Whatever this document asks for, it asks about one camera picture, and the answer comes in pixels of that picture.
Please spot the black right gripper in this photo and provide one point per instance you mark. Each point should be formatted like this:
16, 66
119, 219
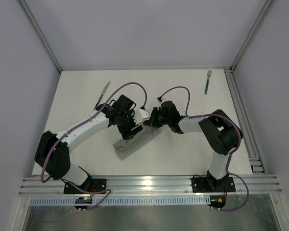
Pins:
155, 117

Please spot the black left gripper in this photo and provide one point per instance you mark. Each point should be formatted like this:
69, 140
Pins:
129, 128

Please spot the grey cloth napkin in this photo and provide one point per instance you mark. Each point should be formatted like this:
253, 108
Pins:
124, 148

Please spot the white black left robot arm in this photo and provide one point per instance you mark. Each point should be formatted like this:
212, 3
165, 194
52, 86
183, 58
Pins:
54, 149

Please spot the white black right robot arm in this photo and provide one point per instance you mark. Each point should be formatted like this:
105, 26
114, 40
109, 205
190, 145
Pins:
222, 134

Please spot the left controller board with led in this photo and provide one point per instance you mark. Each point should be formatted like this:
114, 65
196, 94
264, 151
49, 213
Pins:
82, 203

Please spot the right black connector board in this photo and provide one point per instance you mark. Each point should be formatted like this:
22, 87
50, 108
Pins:
217, 202

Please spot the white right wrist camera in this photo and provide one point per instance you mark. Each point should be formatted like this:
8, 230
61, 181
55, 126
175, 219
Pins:
161, 100

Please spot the green handled knife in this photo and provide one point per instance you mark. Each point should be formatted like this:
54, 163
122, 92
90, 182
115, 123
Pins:
102, 94

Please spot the green handled fork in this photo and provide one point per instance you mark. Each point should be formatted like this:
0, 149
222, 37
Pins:
209, 73

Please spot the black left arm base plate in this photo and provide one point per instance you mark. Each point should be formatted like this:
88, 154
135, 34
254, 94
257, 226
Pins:
91, 185

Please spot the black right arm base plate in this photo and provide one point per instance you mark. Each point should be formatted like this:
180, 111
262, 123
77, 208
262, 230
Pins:
204, 184

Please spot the aluminium right side rail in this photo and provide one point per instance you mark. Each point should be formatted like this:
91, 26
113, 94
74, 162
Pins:
251, 145

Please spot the aluminium rail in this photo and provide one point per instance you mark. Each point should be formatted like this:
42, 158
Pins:
147, 185
251, 145

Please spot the slotted grey cable duct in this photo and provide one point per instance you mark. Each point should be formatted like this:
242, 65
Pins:
125, 200

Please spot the aluminium front rail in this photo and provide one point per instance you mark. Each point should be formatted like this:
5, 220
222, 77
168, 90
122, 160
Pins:
147, 185

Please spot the aluminium left corner post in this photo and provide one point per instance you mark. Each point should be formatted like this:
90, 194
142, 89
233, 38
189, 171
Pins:
39, 33

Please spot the aluminium corner post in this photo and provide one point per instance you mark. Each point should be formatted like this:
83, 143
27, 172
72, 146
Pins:
39, 33
262, 15

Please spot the aluminium right corner post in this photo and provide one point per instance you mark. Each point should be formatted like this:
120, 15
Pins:
262, 15

